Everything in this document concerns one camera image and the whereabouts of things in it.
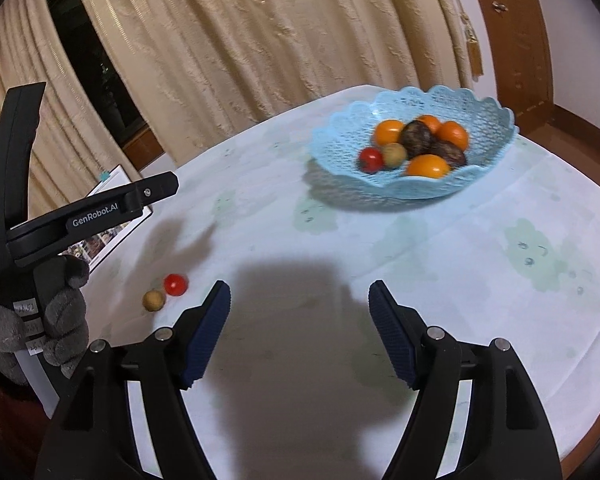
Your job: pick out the person's left hand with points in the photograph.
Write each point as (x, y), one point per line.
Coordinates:
(65, 320)

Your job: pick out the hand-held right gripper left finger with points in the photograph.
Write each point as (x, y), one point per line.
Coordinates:
(207, 330)

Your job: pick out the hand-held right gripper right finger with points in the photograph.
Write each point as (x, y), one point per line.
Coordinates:
(392, 330)

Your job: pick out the dark wooden-framed window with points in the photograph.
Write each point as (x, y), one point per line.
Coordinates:
(105, 75)

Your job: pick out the narrow beige embossed curtain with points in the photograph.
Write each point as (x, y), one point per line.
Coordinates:
(75, 125)

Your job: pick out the dark brown passion fruit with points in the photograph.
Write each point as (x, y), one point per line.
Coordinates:
(416, 138)
(447, 154)

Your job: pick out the small tan round fruit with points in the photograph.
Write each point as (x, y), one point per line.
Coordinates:
(153, 300)
(395, 155)

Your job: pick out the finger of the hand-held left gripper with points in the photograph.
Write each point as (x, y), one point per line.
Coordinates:
(157, 187)
(17, 160)

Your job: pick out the teal binder clip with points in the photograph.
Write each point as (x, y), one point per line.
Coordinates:
(104, 175)

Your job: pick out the wide beige embossed curtain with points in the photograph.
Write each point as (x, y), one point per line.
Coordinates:
(255, 35)

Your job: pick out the light blue lace basket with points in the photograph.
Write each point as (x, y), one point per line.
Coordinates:
(350, 135)

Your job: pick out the photo desk calendar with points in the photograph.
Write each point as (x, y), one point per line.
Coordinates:
(111, 184)

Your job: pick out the brown wooden door frame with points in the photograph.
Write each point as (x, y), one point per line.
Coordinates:
(520, 35)

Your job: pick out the gold curtain tassel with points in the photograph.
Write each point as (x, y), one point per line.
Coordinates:
(472, 40)

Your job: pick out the red cherry tomato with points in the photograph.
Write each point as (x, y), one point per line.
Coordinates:
(175, 284)
(371, 159)

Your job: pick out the orange tangerine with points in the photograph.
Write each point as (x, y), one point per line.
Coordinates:
(428, 121)
(387, 131)
(452, 135)
(427, 166)

